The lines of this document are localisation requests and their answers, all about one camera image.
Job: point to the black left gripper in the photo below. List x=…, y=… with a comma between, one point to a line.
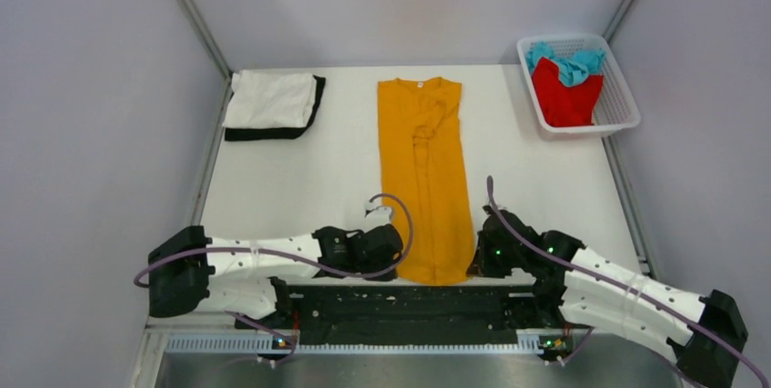
x=389, y=262

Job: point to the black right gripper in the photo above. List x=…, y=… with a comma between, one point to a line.
x=481, y=264

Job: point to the yellow t shirt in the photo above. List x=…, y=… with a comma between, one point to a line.
x=422, y=163

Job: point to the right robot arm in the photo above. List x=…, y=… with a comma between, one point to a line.
x=701, y=335

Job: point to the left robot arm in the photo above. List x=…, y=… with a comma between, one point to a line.
x=192, y=271

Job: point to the red t shirt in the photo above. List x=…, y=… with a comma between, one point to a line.
x=565, y=106

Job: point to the white plastic basket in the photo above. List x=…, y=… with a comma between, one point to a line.
x=616, y=108

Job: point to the folded black t shirt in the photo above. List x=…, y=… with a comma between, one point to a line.
x=246, y=135

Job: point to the folded white t shirt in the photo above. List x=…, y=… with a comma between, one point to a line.
x=264, y=100

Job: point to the teal t shirt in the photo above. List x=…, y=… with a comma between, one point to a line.
x=573, y=70

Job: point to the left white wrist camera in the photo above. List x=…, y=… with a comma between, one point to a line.
x=377, y=215

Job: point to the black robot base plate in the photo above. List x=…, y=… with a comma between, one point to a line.
x=401, y=315

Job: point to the white slotted cable duct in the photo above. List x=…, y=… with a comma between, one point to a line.
x=261, y=343

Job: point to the left aluminium frame post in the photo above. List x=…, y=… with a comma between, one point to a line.
x=205, y=36

